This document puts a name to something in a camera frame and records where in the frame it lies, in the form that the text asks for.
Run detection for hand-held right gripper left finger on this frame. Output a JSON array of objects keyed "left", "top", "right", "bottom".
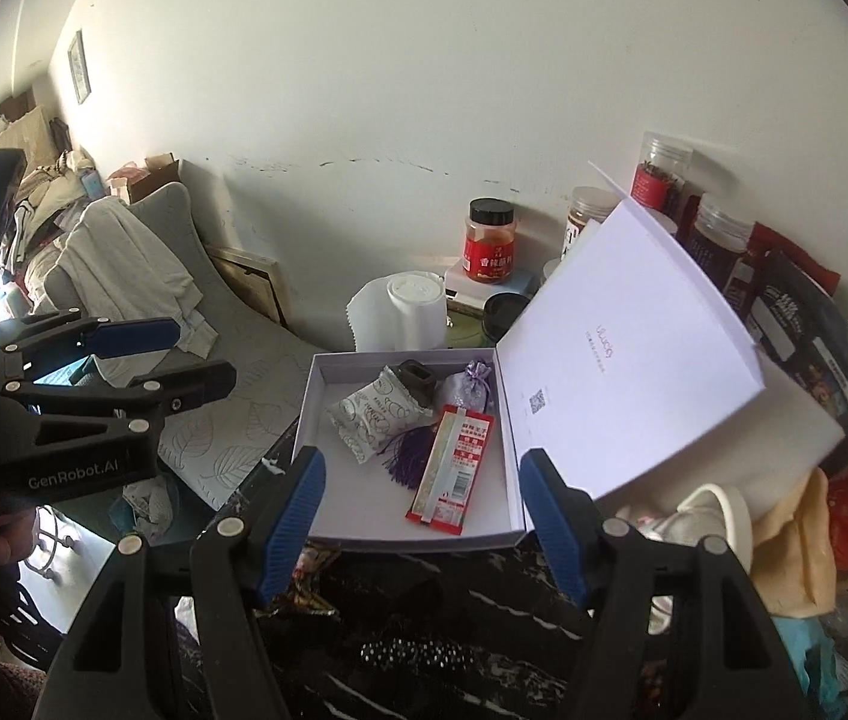
[{"left": 41, "top": 446, "right": 329, "bottom": 720}]

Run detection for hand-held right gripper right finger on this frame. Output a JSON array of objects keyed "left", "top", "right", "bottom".
[{"left": 517, "top": 448, "right": 807, "bottom": 720}]

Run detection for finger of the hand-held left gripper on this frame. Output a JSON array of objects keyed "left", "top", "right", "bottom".
[
  {"left": 7, "top": 360, "right": 237, "bottom": 437},
  {"left": 0, "top": 317, "right": 183, "bottom": 383}
]

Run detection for white lidded cardboard box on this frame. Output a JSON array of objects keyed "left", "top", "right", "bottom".
[{"left": 295, "top": 160, "right": 768, "bottom": 550}]

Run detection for white printed snack packet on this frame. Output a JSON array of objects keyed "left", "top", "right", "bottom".
[{"left": 328, "top": 364, "right": 436, "bottom": 466}]

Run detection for purple sachet with tassel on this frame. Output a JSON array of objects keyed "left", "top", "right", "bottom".
[{"left": 386, "top": 360, "right": 498, "bottom": 488}]

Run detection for black square buckle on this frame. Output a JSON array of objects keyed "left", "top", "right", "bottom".
[{"left": 397, "top": 360, "right": 438, "bottom": 410}]

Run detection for grey leaf print chair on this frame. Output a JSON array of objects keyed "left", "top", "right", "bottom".
[{"left": 44, "top": 181, "right": 305, "bottom": 511}]

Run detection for grey garment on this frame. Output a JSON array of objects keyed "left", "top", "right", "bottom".
[{"left": 56, "top": 199, "right": 222, "bottom": 361}]

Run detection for white metal stand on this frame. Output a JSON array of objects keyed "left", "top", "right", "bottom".
[{"left": 19, "top": 510, "right": 95, "bottom": 586}]

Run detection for trash bin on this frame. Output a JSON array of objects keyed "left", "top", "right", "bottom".
[{"left": 112, "top": 476, "right": 185, "bottom": 541}]

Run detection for open cardboard box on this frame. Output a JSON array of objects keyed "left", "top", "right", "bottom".
[{"left": 109, "top": 154, "right": 181, "bottom": 203}]

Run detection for pile of clothes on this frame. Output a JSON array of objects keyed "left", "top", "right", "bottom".
[{"left": 0, "top": 101, "right": 106, "bottom": 301}]

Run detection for white electric kettle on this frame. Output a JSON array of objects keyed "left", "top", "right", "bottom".
[{"left": 615, "top": 485, "right": 753, "bottom": 638}]

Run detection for black round bowl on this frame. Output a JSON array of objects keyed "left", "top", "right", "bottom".
[{"left": 484, "top": 294, "right": 531, "bottom": 350}]

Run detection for brown cardboard sheets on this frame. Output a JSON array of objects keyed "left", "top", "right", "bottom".
[{"left": 0, "top": 86, "right": 57, "bottom": 158}]

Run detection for tan paper bag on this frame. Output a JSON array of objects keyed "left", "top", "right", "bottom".
[{"left": 754, "top": 469, "right": 837, "bottom": 616}]

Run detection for flat white box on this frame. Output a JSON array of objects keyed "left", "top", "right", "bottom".
[{"left": 445, "top": 259, "right": 537, "bottom": 301}]

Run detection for red label jar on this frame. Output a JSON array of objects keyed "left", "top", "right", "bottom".
[{"left": 465, "top": 199, "right": 521, "bottom": 286}]

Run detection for light blue plastic bag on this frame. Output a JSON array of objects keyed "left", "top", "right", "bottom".
[{"left": 761, "top": 607, "right": 848, "bottom": 720}]

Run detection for white label jar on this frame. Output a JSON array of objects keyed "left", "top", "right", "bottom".
[{"left": 566, "top": 186, "right": 624, "bottom": 260}]

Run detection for black snack bag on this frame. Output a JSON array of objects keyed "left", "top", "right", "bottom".
[{"left": 750, "top": 247, "right": 848, "bottom": 451}]

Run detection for dark red bag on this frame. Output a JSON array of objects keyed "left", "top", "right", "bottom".
[{"left": 750, "top": 223, "right": 841, "bottom": 293}]

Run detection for clear jar with red contents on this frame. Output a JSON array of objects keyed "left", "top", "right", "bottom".
[{"left": 632, "top": 131, "right": 693, "bottom": 211}]

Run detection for wooden frame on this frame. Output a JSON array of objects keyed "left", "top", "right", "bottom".
[{"left": 209, "top": 244, "right": 290, "bottom": 327}]

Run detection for small wall picture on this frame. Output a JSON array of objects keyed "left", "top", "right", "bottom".
[{"left": 67, "top": 30, "right": 89, "bottom": 104}]

